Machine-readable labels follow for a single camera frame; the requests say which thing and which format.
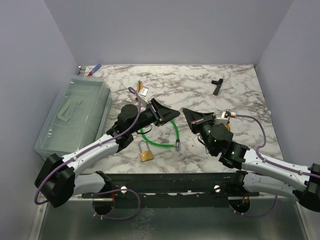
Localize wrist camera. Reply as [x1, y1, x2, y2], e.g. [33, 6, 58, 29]
[139, 86, 149, 97]
[215, 110, 237, 127]

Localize clear plastic storage box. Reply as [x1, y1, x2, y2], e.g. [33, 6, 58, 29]
[35, 75, 112, 159]

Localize green cable lock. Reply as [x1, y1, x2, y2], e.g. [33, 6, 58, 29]
[138, 120, 181, 152]

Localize yellow utility knife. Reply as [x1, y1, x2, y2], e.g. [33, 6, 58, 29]
[136, 80, 143, 94]

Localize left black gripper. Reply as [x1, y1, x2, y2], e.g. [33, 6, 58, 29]
[129, 98, 180, 135]

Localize black T-shaped tool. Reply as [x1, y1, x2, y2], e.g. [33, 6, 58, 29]
[211, 78, 224, 96]

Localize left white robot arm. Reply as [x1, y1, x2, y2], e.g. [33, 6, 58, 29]
[34, 99, 180, 208]

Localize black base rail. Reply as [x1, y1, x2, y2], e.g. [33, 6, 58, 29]
[82, 172, 261, 209]

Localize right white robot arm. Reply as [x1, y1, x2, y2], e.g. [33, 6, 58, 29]
[182, 108, 320, 212]

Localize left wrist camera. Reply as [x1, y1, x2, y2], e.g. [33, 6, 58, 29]
[139, 86, 149, 97]

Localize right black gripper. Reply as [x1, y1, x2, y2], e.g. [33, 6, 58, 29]
[183, 108, 217, 155]

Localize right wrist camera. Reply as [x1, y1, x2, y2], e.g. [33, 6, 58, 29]
[215, 110, 237, 127]

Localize brass padlock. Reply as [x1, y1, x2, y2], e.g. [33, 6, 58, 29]
[138, 140, 154, 162]

